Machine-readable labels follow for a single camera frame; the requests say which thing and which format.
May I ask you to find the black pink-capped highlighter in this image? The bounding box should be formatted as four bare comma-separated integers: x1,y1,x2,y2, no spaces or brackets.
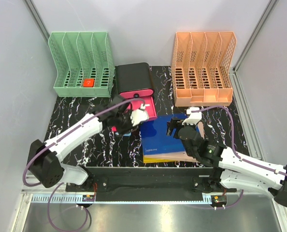
112,127,119,134

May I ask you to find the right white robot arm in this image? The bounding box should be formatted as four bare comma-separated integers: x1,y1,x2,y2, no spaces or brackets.
166,117,287,207

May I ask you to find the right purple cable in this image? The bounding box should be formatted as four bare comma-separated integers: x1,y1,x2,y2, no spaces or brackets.
189,105,287,209

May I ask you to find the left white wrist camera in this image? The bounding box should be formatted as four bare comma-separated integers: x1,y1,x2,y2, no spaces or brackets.
130,103,149,127

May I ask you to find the aluminium frame rail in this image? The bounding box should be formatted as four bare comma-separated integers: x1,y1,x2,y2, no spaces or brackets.
21,175,285,194

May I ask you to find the yellow folder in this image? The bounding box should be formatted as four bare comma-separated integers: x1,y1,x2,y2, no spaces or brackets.
143,156,176,164

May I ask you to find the black drawer cabinet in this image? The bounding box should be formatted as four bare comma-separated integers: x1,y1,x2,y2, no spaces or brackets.
115,62,154,94

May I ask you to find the green file organizer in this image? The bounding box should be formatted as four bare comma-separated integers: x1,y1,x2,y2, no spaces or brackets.
48,32,115,98

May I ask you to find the pink top drawer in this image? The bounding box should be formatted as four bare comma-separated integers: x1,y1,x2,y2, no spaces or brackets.
119,89,154,99

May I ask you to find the red square eraser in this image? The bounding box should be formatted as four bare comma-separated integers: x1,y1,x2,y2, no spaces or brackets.
83,78,95,87

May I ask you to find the blue folder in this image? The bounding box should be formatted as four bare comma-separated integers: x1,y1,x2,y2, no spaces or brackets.
140,114,187,156

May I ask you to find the purple cable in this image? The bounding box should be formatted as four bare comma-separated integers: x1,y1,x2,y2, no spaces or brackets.
22,98,146,230
189,105,287,209

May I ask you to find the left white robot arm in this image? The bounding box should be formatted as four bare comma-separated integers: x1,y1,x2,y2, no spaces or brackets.
22,96,149,191

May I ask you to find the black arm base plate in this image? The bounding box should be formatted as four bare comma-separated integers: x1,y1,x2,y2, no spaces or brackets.
66,175,223,193

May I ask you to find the pink folder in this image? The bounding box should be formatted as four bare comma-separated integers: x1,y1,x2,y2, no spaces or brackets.
158,122,207,164

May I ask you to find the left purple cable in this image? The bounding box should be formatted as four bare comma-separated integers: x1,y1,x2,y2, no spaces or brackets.
22,98,146,230

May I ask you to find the orange file organizer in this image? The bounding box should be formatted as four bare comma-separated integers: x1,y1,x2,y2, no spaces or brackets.
171,31,237,107

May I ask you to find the blue highlighter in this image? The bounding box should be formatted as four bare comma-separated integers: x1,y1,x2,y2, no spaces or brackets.
122,132,131,137

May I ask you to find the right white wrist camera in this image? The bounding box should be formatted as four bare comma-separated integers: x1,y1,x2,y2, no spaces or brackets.
182,107,202,126

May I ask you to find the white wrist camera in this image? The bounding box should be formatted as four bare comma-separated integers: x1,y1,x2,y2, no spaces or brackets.
130,103,149,127
182,107,202,126

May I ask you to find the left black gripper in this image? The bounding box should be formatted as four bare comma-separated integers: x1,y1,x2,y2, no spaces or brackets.
115,110,140,136

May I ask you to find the pink drawer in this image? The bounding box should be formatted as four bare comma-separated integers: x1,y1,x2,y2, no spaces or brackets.
119,89,154,99
127,96,157,121

